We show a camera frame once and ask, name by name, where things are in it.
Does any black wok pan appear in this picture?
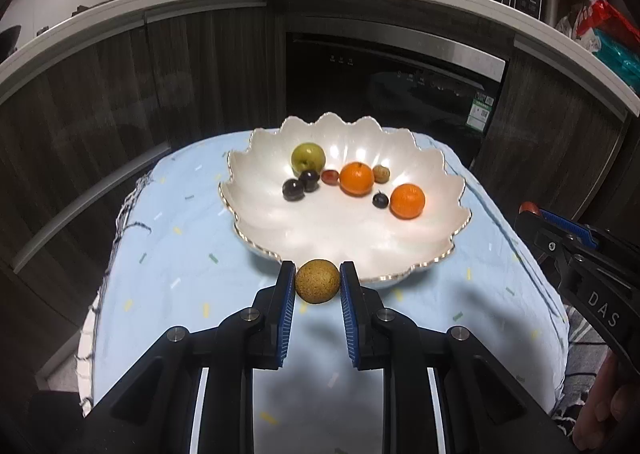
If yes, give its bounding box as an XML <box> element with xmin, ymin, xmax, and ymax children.
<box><xmin>0</xmin><ymin>24</ymin><xmax>22</xmax><ymax>62</ymax></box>

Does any light blue patterned cloth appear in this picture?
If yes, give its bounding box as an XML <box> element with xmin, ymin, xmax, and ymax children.
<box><xmin>76</xmin><ymin>133</ymin><xmax>570</xmax><ymax>453</ymax></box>

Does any small dark grape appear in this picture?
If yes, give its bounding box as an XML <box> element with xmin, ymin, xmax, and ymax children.
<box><xmin>372</xmin><ymin>192</ymin><xmax>390</xmax><ymax>209</ymax></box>

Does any small dark plum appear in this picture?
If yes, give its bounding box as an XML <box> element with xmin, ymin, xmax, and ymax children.
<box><xmin>298</xmin><ymin>169</ymin><xmax>320</xmax><ymax>193</ymax></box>

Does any teal plastic bag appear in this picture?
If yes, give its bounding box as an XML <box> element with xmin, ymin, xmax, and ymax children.
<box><xmin>594</xmin><ymin>30</ymin><xmax>640</xmax><ymax>95</ymax></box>

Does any orange mandarin front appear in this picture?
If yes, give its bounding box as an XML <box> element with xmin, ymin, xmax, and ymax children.
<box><xmin>390</xmin><ymin>183</ymin><xmax>426</xmax><ymax>219</ymax></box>

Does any orange mandarin rear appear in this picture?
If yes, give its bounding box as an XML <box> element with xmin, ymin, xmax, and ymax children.
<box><xmin>340</xmin><ymin>162</ymin><xmax>374</xmax><ymax>196</ymax></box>

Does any person right hand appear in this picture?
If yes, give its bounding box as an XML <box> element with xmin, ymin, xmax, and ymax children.
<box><xmin>572</xmin><ymin>350</ymin><xmax>639</xmax><ymax>451</ymax></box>

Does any red snack bag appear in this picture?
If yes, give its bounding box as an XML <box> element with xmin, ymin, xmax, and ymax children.
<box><xmin>575</xmin><ymin>0</ymin><xmax>639</xmax><ymax>45</ymax></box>

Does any red cherry tomato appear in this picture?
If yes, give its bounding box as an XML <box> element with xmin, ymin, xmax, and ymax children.
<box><xmin>518</xmin><ymin>201</ymin><xmax>540</xmax><ymax>215</ymax></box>

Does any orange mandarin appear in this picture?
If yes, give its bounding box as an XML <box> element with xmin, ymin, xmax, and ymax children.
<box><xmin>340</xmin><ymin>162</ymin><xmax>374</xmax><ymax>196</ymax></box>
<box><xmin>390</xmin><ymin>183</ymin><xmax>426</xmax><ymax>219</ymax></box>

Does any brown round longan fruit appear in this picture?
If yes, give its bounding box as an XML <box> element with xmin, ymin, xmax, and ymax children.
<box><xmin>295</xmin><ymin>259</ymin><xmax>341</xmax><ymax>305</ymax></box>

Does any built-in black dishwasher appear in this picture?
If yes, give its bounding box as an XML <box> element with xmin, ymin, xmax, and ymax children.
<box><xmin>285</xmin><ymin>16</ymin><xmax>508</xmax><ymax>166</ymax></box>

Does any brown longan in bowl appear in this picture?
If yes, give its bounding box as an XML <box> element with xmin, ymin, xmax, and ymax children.
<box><xmin>372</xmin><ymin>164</ymin><xmax>390</xmax><ymax>185</ymax></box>

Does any white scalloped ceramic bowl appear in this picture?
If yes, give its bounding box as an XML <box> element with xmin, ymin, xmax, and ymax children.
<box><xmin>218</xmin><ymin>113</ymin><xmax>472</xmax><ymax>287</ymax></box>

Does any red grape in bowl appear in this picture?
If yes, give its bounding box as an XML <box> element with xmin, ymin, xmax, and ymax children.
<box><xmin>320</xmin><ymin>169</ymin><xmax>340</xmax><ymax>185</ymax></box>

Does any green apple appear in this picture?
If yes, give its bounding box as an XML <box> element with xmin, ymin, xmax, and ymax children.
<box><xmin>291</xmin><ymin>142</ymin><xmax>326</xmax><ymax>176</ymax></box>

